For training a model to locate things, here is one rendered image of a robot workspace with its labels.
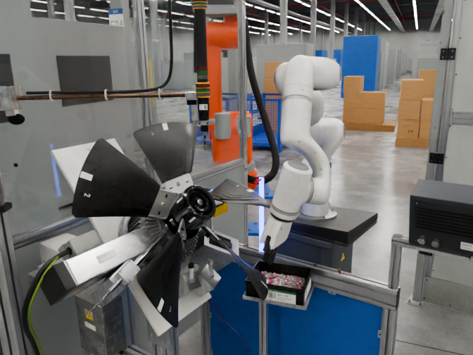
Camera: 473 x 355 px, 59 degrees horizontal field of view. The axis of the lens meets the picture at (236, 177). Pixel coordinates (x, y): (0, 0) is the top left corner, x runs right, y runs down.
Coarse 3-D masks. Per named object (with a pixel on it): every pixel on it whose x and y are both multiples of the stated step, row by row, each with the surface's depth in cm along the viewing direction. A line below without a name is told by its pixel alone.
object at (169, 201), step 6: (162, 192) 126; (168, 192) 127; (174, 192) 128; (156, 198) 126; (162, 198) 127; (168, 198) 128; (174, 198) 128; (156, 204) 126; (168, 204) 128; (156, 210) 127; (162, 210) 128; (168, 210) 129; (156, 216) 127; (162, 216) 128
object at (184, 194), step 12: (192, 192) 129; (204, 192) 132; (180, 204) 126; (192, 204) 126; (204, 204) 130; (168, 216) 132; (180, 216) 127; (192, 216) 125; (204, 216) 126; (168, 228) 129; (192, 228) 129
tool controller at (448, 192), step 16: (416, 192) 130; (432, 192) 129; (448, 192) 127; (464, 192) 126; (416, 208) 131; (432, 208) 128; (448, 208) 125; (464, 208) 122; (416, 224) 133; (432, 224) 130; (448, 224) 127; (464, 224) 124; (416, 240) 136; (432, 240) 132; (448, 240) 130; (464, 240) 127
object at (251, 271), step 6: (222, 240) 131; (234, 258) 127; (240, 258) 133; (240, 264) 127; (246, 264) 137; (246, 270) 128; (252, 270) 134; (252, 276) 129; (258, 276) 137; (252, 282) 125; (258, 282) 130; (264, 282) 136; (258, 288) 126; (264, 288) 131; (258, 294) 124; (264, 294) 127
